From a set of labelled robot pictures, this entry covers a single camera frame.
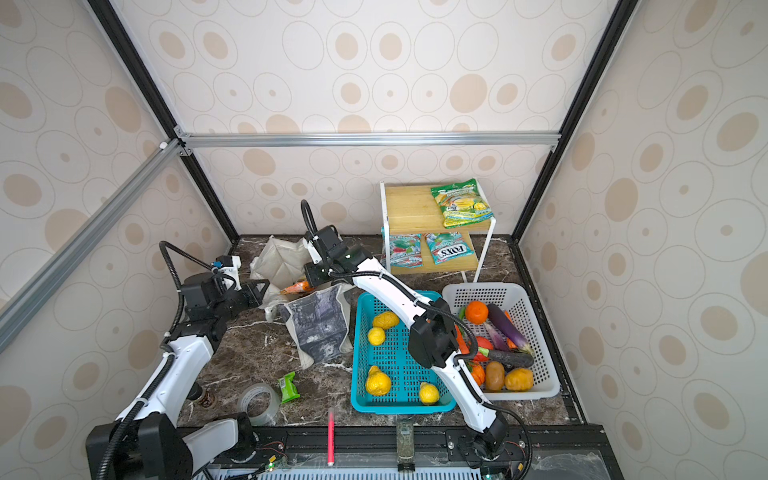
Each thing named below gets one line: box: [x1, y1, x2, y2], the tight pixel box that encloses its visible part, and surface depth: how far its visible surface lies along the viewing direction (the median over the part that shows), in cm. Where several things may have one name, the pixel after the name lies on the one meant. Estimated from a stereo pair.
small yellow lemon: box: [367, 327, 386, 346], surface depth 90 cm
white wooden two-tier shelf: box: [380, 180, 497, 283], surface depth 91 cm
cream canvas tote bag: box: [250, 235, 353, 369], surface depth 82 cm
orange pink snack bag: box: [280, 280, 315, 295], surface depth 87 cm
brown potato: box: [485, 360, 505, 391], surface depth 81 cm
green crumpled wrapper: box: [278, 371, 301, 404], surface depth 83 cm
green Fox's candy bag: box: [425, 232, 475, 265], surface depth 94 cm
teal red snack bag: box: [390, 233, 424, 269], surface depth 92 cm
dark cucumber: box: [478, 347, 534, 369], surface depth 83 cm
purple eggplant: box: [487, 303, 534, 353], surface depth 88 cm
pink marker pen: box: [328, 407, 335, 466], surface depth 76 cm
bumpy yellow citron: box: [372, 311, 400, 330], surface depth 94 cm
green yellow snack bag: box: [430, 178, 494, 229], surface depth 79 cm
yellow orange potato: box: [504, 368, 533, 392], surface depth 81 cm
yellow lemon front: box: [419, 382, 440, 406], surface depth 79 cm
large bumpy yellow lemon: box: [366, 365, 392, 396], surface depth 80 cm
